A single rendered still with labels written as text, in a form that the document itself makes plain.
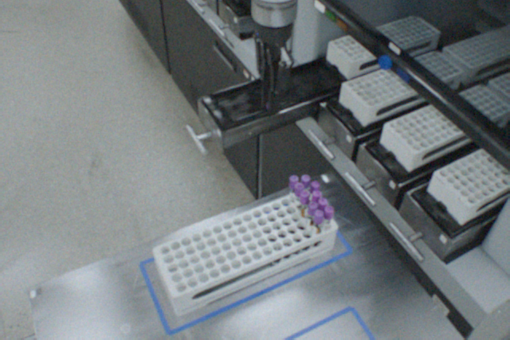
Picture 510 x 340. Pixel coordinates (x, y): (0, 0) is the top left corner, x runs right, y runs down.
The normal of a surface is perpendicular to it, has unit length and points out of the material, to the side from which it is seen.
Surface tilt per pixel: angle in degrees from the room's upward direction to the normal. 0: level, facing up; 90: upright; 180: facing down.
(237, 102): 0
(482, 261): 0
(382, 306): 0
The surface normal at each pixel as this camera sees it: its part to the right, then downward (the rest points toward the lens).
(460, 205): -0.88, 0.34
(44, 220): 0.01, -0.70
